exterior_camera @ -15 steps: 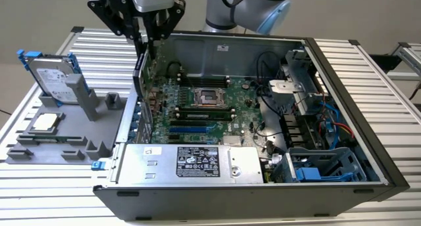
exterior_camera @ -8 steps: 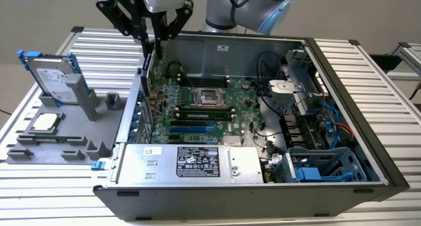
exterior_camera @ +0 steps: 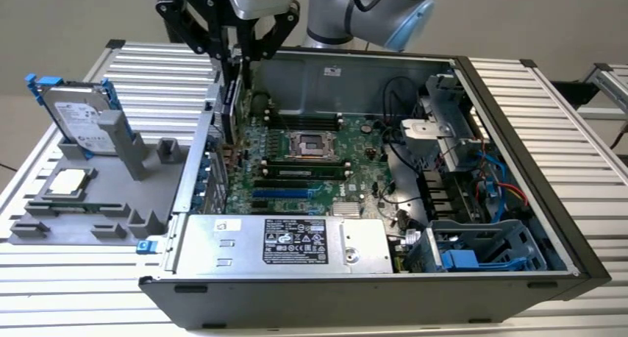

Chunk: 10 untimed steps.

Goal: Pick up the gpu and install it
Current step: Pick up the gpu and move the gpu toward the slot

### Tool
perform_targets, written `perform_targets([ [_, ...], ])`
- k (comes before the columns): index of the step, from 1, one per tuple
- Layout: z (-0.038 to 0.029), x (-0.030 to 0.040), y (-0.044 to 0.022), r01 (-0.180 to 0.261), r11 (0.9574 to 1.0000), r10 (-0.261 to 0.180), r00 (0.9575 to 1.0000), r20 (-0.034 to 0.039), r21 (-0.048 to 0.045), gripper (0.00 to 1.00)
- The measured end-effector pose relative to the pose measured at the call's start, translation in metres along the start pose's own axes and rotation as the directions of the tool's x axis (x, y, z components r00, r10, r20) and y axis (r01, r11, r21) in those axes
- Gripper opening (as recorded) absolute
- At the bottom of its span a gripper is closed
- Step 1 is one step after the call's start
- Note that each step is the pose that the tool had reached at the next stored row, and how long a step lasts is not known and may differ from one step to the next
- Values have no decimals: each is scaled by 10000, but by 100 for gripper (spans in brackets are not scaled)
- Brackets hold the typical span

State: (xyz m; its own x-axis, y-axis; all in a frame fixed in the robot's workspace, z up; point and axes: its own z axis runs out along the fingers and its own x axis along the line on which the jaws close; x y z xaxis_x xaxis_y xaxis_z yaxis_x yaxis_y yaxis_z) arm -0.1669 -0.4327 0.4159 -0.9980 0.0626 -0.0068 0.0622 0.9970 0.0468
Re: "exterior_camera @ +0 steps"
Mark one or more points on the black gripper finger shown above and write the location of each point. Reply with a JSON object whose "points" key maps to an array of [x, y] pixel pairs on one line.
{"points": [[188, 24], [274, 35]]}

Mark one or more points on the green graphics card black fan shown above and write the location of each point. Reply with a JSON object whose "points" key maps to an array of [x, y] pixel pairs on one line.
{"points": [[230, 105]]}

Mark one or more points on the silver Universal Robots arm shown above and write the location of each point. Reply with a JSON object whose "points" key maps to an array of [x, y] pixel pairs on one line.
{"points": [[362, 17]]}

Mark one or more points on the CPU socket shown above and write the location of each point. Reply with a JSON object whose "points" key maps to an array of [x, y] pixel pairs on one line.
{"points": [[309, 145]]}

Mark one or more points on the hard disk in blue carrier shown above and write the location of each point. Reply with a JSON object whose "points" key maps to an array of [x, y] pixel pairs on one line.
{"points": [[73, 120]]}

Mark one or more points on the installed green RAM stick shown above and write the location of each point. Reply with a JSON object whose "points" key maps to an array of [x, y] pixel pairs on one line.
{"points": [[294, 172]]}

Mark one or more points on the green motherboard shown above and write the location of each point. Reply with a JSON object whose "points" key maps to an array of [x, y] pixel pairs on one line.
{"points": [[362, 167]]}

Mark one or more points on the black expansion slot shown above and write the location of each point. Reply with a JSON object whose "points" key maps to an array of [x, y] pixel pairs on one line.
{"points": [[284, 183]]}

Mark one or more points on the blue expansion slot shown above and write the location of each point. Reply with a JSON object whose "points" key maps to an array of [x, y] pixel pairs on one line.
{"points": [[281, 195]]}

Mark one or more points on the silver metal drive cage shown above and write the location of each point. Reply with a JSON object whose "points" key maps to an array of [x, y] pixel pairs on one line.
{"points": [[456, 145]]}

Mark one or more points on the grey plastic parts rack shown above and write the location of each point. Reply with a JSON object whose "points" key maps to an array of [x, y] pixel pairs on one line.
{"points": [[102, 190]]}

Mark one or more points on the small silver heatsink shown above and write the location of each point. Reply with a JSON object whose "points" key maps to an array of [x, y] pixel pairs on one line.
{"points": [[348, 209]]}

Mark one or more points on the silver CPU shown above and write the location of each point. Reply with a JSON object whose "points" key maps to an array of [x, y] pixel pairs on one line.
{"points": [[65, 182]]}

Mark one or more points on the loose green RAM stick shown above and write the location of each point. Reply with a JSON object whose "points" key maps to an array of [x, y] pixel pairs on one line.
{"points": [[73, 206]]}

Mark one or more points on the silver power supply unit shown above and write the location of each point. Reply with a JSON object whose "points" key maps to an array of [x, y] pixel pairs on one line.
{"points": [[245, 248]]}

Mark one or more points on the blue case latch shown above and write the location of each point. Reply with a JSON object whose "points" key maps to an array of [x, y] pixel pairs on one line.
{"points": [[145, 247]]}

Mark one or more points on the grey blue disk bay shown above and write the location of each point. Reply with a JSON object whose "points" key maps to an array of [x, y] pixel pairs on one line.
{"points": [[490, 234]]}

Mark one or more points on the blue disk bay clip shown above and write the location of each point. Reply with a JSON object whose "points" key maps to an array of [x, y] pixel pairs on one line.
{"points": [[458, 259]]}

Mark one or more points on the open black PC case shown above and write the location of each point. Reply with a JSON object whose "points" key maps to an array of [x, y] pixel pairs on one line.
{"points": [[342, 304]]}

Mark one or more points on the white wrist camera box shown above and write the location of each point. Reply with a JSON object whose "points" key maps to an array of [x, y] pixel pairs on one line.
{"points": [[260, 2]]}

